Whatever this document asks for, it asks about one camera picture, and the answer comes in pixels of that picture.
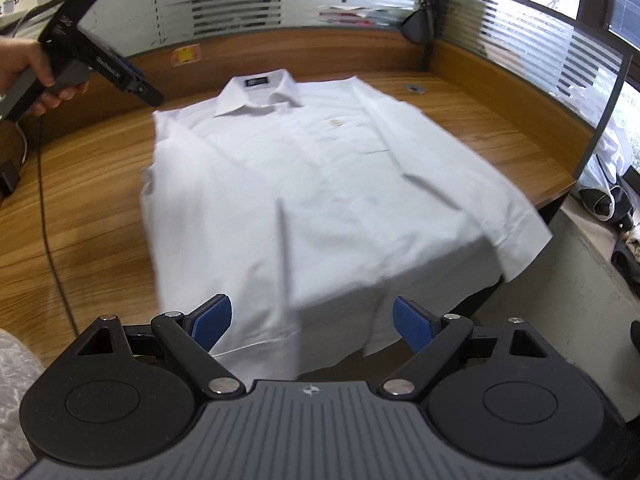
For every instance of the frosted glass partition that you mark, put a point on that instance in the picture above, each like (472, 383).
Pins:
(555, 79)

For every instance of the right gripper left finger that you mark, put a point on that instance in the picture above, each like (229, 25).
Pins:
(208, 322)

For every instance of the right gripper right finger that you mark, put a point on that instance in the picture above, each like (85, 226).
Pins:
(417, 326)

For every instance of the black wall socket box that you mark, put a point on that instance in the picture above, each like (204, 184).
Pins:
(9, 178)

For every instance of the black white bag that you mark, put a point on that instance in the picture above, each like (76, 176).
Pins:
(605, 195)

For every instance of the desk cable grommet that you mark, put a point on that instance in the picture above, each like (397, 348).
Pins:
(414, 88)

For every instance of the white collared shirt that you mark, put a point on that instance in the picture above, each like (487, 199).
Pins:
(312, 206)

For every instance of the red yellow sticker label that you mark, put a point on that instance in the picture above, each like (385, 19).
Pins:
(184, 55)

